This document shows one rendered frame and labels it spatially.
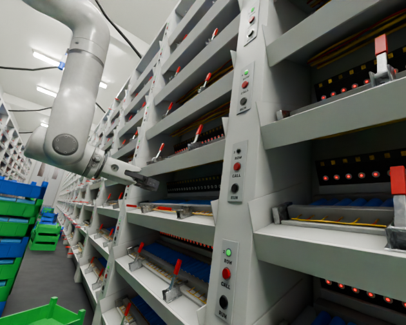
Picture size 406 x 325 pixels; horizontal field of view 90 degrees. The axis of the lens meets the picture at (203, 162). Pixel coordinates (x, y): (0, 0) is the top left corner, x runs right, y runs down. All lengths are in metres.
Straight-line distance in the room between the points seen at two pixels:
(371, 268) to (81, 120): 0.55
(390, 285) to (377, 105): 0.20
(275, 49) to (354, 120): 0.24
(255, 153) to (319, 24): 0.25
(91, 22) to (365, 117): 0.66
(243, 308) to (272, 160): 0.25
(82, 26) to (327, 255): 0.73
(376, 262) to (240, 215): 0.19
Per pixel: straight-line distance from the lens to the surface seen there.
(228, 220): 0.40
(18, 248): 1.19
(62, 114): 0.54
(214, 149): 0.50
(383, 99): 0.34
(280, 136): 0.39
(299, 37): 0.49
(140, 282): 0.73
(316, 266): 0.32
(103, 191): 1.66
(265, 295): 0.41
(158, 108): 1.12
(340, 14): 0.47
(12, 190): 1.15
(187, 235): 0.53
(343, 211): 0.37
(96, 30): 0.72
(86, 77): 0.65
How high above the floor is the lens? 0.49
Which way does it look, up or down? 16 degrees up
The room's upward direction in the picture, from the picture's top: 8 degrees clockwise
